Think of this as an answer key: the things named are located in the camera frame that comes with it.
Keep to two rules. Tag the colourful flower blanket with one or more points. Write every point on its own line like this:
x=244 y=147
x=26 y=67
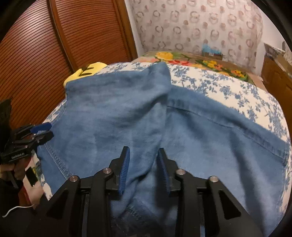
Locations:
x=164 y=55

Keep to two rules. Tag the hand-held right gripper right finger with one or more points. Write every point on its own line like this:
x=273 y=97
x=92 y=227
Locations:
x=163 y=173

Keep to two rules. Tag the person's left forearm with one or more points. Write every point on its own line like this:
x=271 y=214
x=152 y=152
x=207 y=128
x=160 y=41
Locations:
x=11 y=196

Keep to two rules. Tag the cardboard box with blue items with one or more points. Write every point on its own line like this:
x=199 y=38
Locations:
x=212 y=52

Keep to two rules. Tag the blue denim pants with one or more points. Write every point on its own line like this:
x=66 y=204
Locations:
x=114 y=114

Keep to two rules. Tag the yellow plush toy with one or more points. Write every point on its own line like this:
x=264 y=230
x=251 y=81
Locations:
x=91 y=68

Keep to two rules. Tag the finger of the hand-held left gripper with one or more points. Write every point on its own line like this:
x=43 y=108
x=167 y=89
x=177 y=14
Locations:
x=44 y=136
x=42 y=127

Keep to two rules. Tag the wooden cabinet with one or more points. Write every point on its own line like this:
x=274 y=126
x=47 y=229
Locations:
x=276 y=75

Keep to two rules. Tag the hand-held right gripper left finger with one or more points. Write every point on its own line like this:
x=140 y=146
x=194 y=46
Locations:
x=123 y=175

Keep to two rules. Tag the black small device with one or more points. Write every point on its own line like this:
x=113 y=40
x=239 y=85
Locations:
x=31 y=176

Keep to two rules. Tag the circle patterned curtain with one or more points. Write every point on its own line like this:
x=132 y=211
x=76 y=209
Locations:
x=194 y=22

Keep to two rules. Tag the wooden louvered wardrobe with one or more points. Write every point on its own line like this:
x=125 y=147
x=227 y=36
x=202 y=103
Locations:
x=79 y=34

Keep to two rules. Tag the person's left hand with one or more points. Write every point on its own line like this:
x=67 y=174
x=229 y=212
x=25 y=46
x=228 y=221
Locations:
x=18 y=171

